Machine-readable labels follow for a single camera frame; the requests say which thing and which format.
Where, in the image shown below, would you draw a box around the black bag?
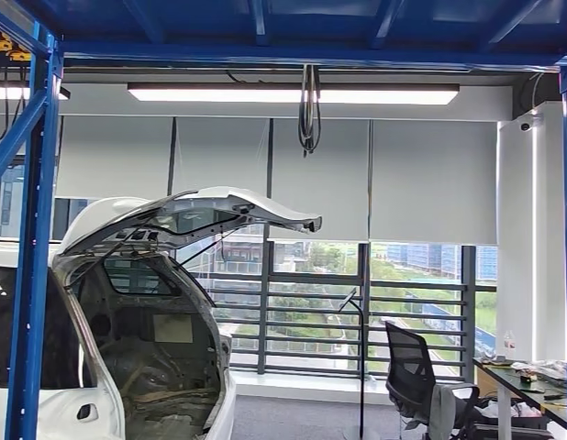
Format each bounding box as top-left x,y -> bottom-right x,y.
466,395 -> 556,440

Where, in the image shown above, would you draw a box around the black hanging cable loop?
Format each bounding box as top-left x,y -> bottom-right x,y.
296,63 -> 322,159

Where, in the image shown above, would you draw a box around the dark desk white legs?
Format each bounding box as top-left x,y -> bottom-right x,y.
472,357 -> 567,440

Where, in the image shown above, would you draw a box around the white car body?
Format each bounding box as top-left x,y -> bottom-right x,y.
0,195 -> 239,440

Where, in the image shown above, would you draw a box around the black hanging cables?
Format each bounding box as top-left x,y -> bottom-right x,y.
0,63 -> 29,145

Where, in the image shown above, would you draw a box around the long ceiling light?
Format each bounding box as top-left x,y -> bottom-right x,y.
0,85 -> 71,103
126,82 -> 462,107

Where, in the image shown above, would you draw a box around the beige rectangular sheet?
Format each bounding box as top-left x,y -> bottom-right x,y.
152,313 -> 194,347

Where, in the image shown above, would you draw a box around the grey window railing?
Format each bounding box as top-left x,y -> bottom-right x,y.
191,269 -> 498,379

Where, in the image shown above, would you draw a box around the blue rack diagonal brace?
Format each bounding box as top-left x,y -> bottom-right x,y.
0,89 -> 49,192

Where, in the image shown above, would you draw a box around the white car tailgate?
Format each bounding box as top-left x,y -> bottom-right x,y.
53,184 -> 324,271

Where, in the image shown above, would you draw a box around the blue rack shelf deck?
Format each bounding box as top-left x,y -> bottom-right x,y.
0,0 -> 567,74

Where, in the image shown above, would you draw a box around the black floor stand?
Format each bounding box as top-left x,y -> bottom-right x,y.
337,287 -> 374,440

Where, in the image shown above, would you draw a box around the black mesh office chair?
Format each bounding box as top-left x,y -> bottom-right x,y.
385,320 -> 481,440

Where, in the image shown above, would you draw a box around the grey cloth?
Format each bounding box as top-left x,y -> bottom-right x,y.
425,382 -> 458,440

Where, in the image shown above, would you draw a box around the yellow black cable carrier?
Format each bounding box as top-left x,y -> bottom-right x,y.
0,28 -> 33,64

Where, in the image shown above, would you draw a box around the cardboard box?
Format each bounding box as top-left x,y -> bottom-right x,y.
475,366 -> 500,401

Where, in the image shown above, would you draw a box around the white roller blind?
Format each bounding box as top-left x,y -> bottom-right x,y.
370,119 -> 499,247
172,116 -> 271,211
0,114 -> 37,166
271,118 -> 371,244
55,115 -> 175,202

